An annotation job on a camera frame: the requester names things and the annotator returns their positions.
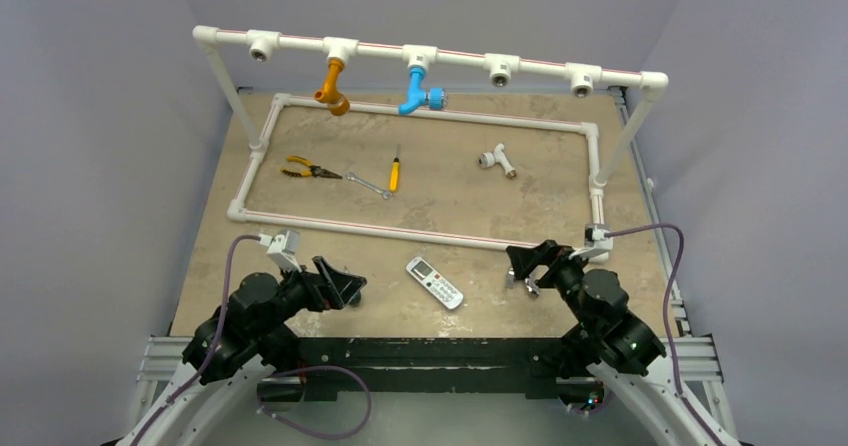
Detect chrome metal faucet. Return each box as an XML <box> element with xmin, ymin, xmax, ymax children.
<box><xmin>505</xmin><ymin>267</ymin><xmax>540</xmax><ymax>298</ymax></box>

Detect yellow handled pliers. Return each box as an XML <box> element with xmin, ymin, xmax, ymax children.
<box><xmin>281</xmin><ymin>155</ymin><xmax>343</xmax><ymax>180</ymax></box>

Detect yellow handled screwdriver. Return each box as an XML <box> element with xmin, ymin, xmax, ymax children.
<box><xmin>388</xmin><ymin>144</ymin><xmax>401</xmax><ymax>193</ymax></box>

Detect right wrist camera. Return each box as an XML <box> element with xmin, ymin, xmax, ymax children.
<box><xmin>569</xmin><ymin>224</ymin><xmax>613</xmax><ymax>264</ymax></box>

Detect white remote control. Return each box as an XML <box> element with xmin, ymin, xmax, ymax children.
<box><xmin>405</xmin><ymin>256</ymin><xmax>464</xmax><ymax>311</ymax></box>

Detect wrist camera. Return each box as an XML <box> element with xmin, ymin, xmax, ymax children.
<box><xmin>569</xmin><ymin>224</ymin><xmax>613</xmax><ymax>264</ymax></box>
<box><xmin>259</xmin><ymin>229</ymin><xmax>301</xmax><ymax>273</ymax></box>

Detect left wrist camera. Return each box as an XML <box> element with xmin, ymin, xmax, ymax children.
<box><xmin>259</xmin><ymin>229</ymin><xmax>301</xmax><ymax>273</ymax></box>

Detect white PVC pipe frame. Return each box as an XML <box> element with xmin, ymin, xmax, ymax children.
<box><xmin>192</xmin><ymin>25</ymin><xmax>669</xmax><ymax>251</ymax></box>

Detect aluminium extrusion rail frame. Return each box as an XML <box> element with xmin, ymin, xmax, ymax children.
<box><xmin>119</xmin><ymin>85</ymin><xmax>742</xmax><ymax>446</ymax></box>

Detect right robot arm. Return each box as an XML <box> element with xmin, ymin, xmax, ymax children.
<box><xmin>506</xmin><ymin>240</ymin><xmax>740</xmax><ymax>445</ymax></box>

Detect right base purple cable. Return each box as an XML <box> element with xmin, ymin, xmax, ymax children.
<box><xmin>563</xmin><ymin>389</ymin><xmax>617</xmax><ymax>418</ymax></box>

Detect blue plastic faucet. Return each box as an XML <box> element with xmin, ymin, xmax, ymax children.
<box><xmin>397</xmin><ymin>66</ymin><xmax>448</xmax><ymax>116</ymax></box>

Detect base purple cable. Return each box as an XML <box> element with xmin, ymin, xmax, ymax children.
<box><xmin>255</xmin><ymin>363</ymin><xmax>374</xmax><ymax>442</ymax></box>
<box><xmin>563</xmin><ymin>389</ymin><xmax>617</xmax><ymax>418</ymax></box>

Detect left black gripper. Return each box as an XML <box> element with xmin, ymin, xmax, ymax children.
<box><xmin>252</xmin><ymin>255</ymin><xmax>365</xmax><ymax>340</ymax></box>

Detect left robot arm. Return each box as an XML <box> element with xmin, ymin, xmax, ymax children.
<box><xmin>115</xmin><ymin>256</ymin><xmax>372</xmax><ymax>445</ymax></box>

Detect orange plastic faucet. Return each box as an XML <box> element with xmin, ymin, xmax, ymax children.
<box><xmin>313</xmin><ymin>58</ymin><xmax>350</xmax><ymax>116</ymax></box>

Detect silver combination wrench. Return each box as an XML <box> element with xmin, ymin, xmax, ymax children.
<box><xmin>345</xmin><ymin>172</ymin><xmax>393</xmax><ymax>200</ymax></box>

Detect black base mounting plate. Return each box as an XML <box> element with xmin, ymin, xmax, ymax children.
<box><xmin>257</xmin><ymin>337</ymin><xmax>612</xmax><ymax>411</ymax></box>

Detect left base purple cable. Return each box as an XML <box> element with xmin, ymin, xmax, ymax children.
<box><xmin>255</xmin><ymin>363</ymin><xmax>374</xmax><ymax>442</ymax></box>

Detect white plastic faucet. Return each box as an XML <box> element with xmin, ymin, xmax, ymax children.
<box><xmin>477</xmin><ymin>143</ymin><xmax>517</xmax><ymax>180</ymax></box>

